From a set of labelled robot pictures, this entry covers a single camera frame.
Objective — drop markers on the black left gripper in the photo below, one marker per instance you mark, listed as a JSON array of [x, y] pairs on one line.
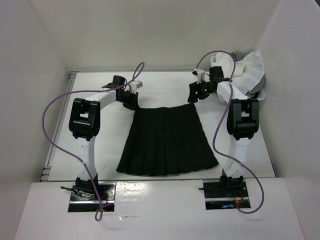
[[133, 104]]

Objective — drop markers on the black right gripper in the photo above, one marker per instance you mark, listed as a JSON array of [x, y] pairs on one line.
[[195, 87]]

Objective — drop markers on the black pleated skirt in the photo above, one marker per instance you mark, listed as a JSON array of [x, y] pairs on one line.
[[166, 141]]

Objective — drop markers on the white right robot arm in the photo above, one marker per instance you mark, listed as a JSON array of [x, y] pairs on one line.
[[242, 121]]

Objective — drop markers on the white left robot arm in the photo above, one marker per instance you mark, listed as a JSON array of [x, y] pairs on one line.
[[85, 124]]

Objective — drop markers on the white crumpled cloth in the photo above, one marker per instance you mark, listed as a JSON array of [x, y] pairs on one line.
[[247, 71]]

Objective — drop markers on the white plastic laundry basket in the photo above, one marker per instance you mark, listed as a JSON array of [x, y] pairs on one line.
[[260, 95]]

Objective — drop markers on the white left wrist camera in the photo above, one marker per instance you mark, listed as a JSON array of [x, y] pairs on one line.
[[134, 86]]

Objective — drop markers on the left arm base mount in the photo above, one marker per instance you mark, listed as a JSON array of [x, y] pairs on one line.
[[81, 201]]

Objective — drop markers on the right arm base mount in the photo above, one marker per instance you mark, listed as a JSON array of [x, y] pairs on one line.
[[217, 197]]

